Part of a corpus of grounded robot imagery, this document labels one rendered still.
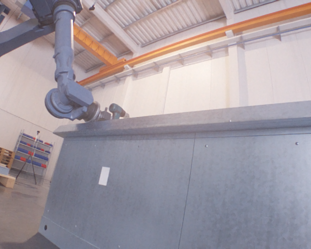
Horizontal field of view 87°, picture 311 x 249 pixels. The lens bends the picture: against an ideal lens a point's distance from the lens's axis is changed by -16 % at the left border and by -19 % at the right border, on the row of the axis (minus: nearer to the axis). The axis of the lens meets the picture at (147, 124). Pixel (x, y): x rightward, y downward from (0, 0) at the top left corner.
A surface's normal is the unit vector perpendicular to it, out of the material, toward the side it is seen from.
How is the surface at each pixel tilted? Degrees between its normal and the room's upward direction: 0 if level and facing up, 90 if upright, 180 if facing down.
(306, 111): 67
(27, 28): 90
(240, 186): 90
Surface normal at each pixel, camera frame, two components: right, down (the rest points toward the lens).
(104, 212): -0.55, -0.40
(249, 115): -0.44, -0.71
